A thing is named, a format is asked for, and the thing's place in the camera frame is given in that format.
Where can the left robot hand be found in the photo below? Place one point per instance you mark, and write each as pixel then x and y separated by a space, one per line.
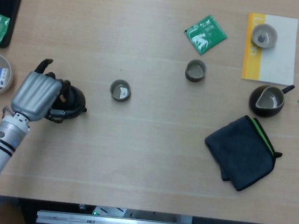
pixel 35 94

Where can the black cast iron teapot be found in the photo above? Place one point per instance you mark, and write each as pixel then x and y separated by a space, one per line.
pixel 77 99

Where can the dark ceramic teacup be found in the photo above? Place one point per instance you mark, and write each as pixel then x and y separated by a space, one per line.
pixel 194 78
pixel 120 90

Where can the green tea packet clear window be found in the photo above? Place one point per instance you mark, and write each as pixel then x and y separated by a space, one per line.
pixel 205 35

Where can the grey microfiber towel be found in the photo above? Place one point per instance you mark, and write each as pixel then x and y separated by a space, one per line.
pixel 241 153

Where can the dark ceramic fairness pitcher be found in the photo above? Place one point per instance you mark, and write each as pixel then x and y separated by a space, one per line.
pixel 269 99

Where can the grey ceramic tea bowl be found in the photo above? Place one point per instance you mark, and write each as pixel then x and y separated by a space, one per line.
pixel 270 33

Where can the yellow and white booklet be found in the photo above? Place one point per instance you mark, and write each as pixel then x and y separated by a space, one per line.
pixel 277 66

